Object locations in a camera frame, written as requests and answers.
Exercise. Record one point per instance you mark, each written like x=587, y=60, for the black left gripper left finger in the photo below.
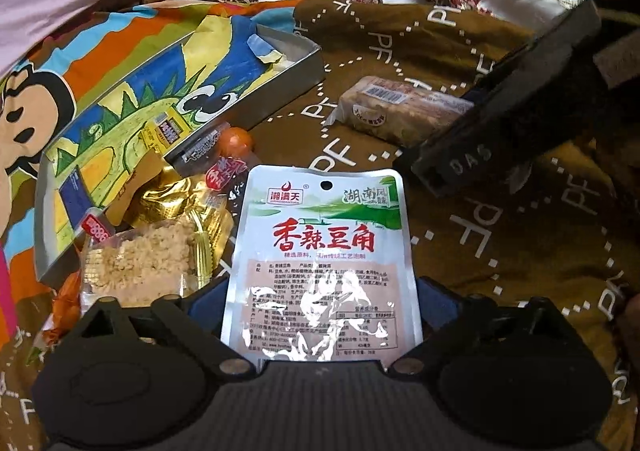
x=134, y=378

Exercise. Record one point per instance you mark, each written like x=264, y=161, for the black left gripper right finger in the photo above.
x=510, y=376

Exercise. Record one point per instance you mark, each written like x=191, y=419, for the clear rice crisp packet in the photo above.
x=138, y=266

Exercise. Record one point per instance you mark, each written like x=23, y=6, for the brown bread bar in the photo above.
x=396, y=112

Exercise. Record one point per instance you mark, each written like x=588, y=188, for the gold foil snack packet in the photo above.
x=191, y=202

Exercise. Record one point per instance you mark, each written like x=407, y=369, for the white spicy bean snack pouch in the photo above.
x=322, y=268

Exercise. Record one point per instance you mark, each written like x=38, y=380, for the small clear dark snack packet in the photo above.
x=199, y=154

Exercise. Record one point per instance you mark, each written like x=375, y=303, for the small orange tangerine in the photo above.
x=235, y=142

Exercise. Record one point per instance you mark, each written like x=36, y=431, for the metal tray with dinosaur lining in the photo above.
x=224, y=70

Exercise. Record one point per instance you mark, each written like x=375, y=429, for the orange sausage snack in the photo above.
x=65, y=310

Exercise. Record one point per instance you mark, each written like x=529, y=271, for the brown cartoon monkey blanket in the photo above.
x=553, y=238

